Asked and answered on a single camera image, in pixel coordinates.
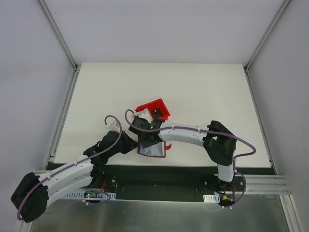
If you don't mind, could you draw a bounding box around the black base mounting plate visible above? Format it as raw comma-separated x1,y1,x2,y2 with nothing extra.
94,165,244,202

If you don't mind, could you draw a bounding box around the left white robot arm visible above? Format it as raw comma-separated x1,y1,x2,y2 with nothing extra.
11,130,139,223

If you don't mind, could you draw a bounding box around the right white cable duct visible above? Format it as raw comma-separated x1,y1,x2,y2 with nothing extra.
203,194,220,203

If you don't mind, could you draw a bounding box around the white card stack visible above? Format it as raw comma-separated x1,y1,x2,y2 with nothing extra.
138,112,152,123

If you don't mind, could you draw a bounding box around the white cable duct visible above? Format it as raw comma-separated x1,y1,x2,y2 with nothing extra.
203,194,220,203
62,189,116,201

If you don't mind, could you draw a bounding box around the right aluminium frame post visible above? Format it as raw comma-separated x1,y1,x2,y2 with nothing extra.
244,0,293,73

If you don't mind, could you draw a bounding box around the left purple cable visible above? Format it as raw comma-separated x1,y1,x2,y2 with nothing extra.
16,115,123,219

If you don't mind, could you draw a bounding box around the red plastic bin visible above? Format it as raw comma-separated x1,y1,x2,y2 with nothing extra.
134,99,170,123

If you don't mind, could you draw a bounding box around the aluminium frame post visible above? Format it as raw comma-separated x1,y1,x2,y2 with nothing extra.
37,0,79,70
244,0,293,73

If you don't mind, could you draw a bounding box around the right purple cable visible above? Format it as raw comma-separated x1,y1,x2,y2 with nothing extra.
125,109,256,211

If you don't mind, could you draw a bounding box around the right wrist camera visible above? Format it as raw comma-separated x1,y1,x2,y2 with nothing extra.
132,111,145,118

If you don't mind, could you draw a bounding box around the left aluminium frame post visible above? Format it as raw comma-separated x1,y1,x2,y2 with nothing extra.
37,0,79,70

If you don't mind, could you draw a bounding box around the purple cable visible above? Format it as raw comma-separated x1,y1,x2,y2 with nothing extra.
125,109,256,211
16,115,123,219

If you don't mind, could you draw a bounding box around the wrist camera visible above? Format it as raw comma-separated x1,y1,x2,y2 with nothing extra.
105,120,120,131
132,111,145,118

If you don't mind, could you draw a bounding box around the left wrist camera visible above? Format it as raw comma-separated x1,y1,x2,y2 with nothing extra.
105,120,120,131

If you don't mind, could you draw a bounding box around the red leather card holder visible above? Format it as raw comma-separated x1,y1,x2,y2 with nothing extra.
137,139,172,158

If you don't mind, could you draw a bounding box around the left white cable duct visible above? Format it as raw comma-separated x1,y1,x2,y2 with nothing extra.
62,189,116,201

